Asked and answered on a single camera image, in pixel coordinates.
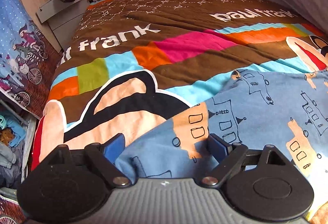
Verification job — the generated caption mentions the blue car print pants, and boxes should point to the blue car print pants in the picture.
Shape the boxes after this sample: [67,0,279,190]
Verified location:
[113,69,328,181]

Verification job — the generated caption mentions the teal toy on floor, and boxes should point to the teal toy on floor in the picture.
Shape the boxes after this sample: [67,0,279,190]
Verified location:
[1,111,26,147]

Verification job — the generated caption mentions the paul frank colourful bedspread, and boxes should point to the paul frank colourful bedspread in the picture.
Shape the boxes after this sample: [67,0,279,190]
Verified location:
[31,0,328,224]

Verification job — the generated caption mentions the blue dotted wardrobe curtain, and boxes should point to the blue dotted wardrobe curtain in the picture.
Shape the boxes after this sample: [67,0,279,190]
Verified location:
[1,0,59,118]

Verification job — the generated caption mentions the grey bedside cabinet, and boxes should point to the grey bedside cabinet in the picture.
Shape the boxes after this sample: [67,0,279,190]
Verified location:
[36,0,90,50]

